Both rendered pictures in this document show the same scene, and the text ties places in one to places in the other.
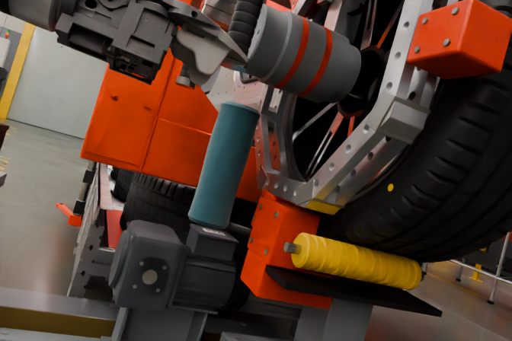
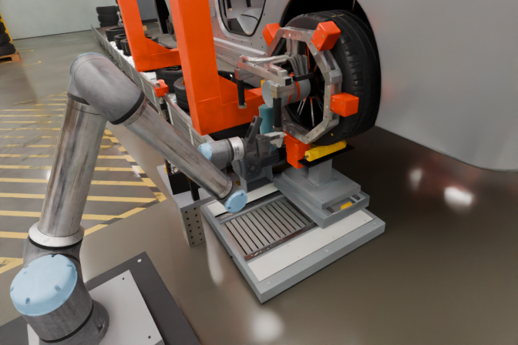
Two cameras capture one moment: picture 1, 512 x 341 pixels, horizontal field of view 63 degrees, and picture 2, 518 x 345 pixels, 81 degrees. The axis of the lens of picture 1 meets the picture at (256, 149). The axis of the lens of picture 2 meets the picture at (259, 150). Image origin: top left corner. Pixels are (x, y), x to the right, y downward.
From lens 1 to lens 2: 0.99 m
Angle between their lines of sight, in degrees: 33
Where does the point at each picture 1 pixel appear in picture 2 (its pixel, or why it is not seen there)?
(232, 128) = (268, 118)
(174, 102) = (225, 95)
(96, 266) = not seen: hidden behind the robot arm
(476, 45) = (349, 112)
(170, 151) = (232, 115)
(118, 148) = (213, 125)
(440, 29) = (338, 106)
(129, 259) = (243, 166)
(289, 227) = (301, 147)
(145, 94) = (214, 99)
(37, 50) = not seen: outside the picture
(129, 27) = (260, 150)
